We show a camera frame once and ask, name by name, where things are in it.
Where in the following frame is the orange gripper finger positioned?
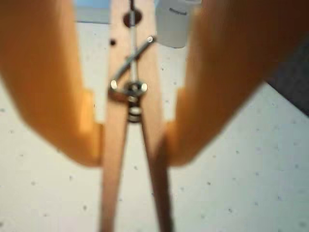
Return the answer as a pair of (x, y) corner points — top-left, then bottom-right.
(160, 0), (309, 168)
(0, 0), (105, 168)

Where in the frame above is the wooden clothespin with metal spring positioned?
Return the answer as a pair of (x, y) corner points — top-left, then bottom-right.
(98, 0), (176, 232)

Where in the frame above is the white cylindrical container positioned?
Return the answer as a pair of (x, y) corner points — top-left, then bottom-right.
(154, 0), (203, 49)

